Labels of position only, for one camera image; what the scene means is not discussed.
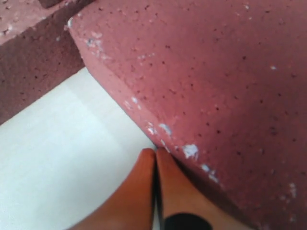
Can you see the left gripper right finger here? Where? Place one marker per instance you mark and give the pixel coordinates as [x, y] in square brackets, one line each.
[183, 206]

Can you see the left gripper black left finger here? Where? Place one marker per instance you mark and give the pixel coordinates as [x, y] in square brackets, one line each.
[131, 206]

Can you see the red back left brick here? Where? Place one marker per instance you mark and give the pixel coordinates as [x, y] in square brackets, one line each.
[37, 52]

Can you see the red top stacked brick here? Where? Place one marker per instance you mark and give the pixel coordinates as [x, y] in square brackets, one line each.
[49, 3]

